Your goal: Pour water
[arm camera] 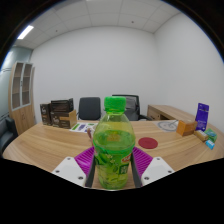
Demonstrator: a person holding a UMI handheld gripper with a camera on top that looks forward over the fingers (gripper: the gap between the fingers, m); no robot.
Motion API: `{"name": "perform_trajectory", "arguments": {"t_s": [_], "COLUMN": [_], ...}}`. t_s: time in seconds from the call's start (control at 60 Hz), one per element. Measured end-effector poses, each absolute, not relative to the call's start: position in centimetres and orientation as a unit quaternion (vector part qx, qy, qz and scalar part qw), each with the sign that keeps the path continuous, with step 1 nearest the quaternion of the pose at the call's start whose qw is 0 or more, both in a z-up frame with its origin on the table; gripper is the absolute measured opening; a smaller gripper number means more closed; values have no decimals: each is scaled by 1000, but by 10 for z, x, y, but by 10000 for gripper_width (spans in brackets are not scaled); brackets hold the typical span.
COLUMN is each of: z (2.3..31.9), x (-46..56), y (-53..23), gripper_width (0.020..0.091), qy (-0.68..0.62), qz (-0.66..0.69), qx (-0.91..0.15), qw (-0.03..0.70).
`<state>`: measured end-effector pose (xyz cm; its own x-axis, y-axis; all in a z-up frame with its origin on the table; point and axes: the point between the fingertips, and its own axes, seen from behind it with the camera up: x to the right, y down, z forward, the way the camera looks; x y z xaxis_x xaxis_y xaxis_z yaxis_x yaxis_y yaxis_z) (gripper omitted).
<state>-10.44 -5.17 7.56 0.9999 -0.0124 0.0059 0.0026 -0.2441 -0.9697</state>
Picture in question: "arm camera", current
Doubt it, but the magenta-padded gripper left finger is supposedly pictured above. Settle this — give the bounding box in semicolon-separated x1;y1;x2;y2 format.
51;146;98;188

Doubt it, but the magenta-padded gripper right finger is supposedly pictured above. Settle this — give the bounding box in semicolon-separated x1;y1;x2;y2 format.
130;146;175;187

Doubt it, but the green drink bottle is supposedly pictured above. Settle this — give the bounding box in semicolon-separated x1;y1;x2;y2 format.
92;96;137;191

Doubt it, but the flat round red coaster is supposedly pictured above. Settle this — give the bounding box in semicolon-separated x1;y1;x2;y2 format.
138;136;159;150

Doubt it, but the printed green purple paper sheet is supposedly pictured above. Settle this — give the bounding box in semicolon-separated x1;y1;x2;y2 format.
69;122;99;134

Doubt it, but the tan and brown carton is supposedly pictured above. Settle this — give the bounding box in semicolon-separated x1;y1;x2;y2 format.
50;109;78;130

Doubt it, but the orange cardboard box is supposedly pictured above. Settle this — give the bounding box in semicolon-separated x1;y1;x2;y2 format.
176;119;198;137

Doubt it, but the small tan box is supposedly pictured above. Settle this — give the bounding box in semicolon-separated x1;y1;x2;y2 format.
193;129;210;143

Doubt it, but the wooden side desk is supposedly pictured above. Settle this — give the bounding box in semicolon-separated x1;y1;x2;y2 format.
146;104;198;122

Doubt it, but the small blue box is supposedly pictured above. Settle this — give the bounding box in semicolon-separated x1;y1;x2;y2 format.
205;139;216;150

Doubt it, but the small dark brown box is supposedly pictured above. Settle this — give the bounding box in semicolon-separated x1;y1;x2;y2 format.
39;103;53;127

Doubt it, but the small green box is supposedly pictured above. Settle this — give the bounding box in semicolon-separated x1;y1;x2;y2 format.
203;128;218;143

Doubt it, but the black office chair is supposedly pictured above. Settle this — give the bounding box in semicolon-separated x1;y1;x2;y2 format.
77;96;102;122

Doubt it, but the dark brown carton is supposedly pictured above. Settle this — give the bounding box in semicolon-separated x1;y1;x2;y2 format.
50;97;75;114

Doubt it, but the grey mesh office chair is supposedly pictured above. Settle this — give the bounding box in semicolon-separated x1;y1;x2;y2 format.
111;94;153;122

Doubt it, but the purple package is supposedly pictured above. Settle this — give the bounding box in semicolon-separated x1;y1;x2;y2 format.
195;102;210;132

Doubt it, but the wooden shelf unit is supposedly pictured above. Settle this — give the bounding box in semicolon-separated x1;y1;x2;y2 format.
7;61;37;136

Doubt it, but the black leather sofa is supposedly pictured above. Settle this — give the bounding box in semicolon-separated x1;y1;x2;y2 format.
0;116;19;158

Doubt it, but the long ceiling light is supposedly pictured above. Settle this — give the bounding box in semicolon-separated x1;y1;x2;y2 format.
17;25;35;40

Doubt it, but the white sheet with grey ring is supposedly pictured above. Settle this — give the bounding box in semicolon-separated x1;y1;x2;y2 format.
157;119;179;132

